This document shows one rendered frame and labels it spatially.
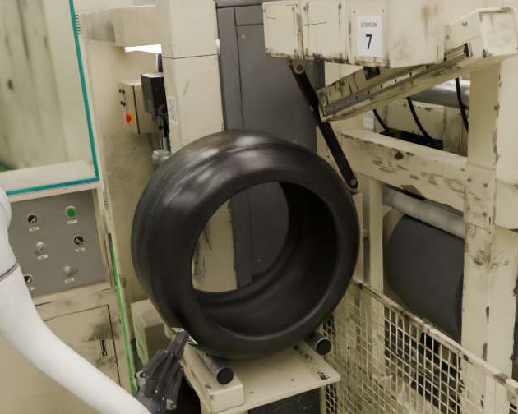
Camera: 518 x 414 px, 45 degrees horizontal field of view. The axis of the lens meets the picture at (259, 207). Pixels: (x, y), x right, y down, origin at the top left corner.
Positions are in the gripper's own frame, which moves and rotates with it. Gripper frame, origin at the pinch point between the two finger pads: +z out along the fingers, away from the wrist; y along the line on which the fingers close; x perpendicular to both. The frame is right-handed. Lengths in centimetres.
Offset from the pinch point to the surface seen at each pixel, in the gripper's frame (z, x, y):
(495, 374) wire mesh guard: 8, 62, 32
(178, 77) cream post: 59, 1, -41
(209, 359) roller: 8.2, -5.2, 15.1
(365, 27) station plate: 43, 59, -38
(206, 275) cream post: 38.3, -17.7, 11.7
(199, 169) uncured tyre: 26.1, 14.9, -28.2
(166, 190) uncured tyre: 22.9, 5.8, -27.6
